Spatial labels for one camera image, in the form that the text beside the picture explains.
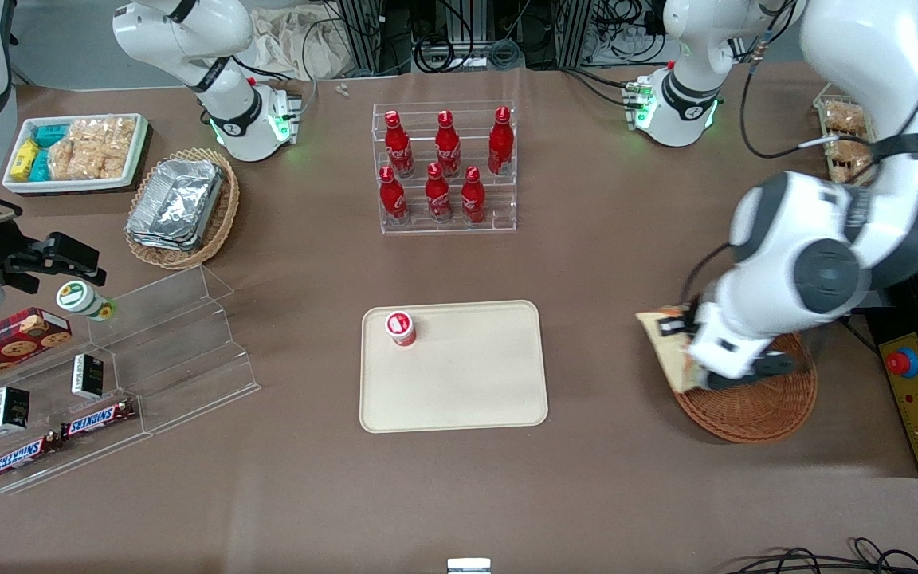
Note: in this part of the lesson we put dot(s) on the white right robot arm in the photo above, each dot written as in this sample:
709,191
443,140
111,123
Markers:
220,32

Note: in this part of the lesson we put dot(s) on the black equipment box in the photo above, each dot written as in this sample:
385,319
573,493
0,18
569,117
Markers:
905,307

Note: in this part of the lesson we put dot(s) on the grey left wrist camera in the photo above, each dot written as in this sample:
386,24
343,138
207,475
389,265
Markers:
770,368

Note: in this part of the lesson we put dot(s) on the beige plastic tray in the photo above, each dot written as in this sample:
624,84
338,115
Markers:
475,375

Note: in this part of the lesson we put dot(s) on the small black box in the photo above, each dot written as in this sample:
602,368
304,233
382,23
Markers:
10,408
87,376

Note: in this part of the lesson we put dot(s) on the white rectangular snack tray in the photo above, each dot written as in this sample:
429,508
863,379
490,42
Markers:
76,186

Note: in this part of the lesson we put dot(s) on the red lid white cup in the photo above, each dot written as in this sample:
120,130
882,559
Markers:
400,327

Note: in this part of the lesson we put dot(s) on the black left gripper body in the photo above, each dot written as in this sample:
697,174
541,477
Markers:
696,316

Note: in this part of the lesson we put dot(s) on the yellow snack pack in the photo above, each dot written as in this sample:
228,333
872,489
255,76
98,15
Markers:
25,159

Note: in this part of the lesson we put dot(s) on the red cola bottle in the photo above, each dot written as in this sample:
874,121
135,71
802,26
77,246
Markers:
393,199
399,151
438,198
448,151
472,199
500,147

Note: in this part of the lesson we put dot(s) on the oval wicker basket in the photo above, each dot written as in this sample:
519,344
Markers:
224,215

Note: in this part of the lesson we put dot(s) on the triangular sandwich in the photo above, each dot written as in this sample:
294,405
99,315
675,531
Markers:
666,351

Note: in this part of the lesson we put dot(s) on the teal snack pack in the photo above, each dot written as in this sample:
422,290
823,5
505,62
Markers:
51,135
41,166

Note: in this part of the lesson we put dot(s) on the round brown wicker basket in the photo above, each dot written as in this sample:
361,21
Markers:
762,414

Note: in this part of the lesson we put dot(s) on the red tartan cookie box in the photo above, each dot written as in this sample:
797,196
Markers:
5,343

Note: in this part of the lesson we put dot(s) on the clear fried snack bag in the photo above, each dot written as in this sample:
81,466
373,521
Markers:
857,171
843,116
849,151

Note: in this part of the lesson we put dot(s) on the aluminium profile frame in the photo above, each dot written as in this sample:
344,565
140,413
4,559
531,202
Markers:
359,36
574,32

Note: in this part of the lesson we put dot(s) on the snickers chocolate bar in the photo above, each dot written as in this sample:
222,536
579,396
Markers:
25,457
99,418

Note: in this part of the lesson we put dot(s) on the clear acrylic bottle rack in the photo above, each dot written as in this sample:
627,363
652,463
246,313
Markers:
499,203

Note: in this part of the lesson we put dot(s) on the clear acrylic step display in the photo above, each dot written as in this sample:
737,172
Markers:
188,351

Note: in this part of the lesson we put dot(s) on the clear rice cracker bag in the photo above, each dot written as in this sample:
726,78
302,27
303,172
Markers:
104,129
88,159

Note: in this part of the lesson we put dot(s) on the beige cloth bag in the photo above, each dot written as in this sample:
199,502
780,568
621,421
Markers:
292,44

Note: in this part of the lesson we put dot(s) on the aluminium foil container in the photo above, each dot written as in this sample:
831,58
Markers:
176,199
164,243

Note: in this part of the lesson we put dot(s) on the green lid white cup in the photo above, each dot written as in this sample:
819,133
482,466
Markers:
76,296

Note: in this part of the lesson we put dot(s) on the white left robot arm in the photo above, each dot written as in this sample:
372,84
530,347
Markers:
865,72

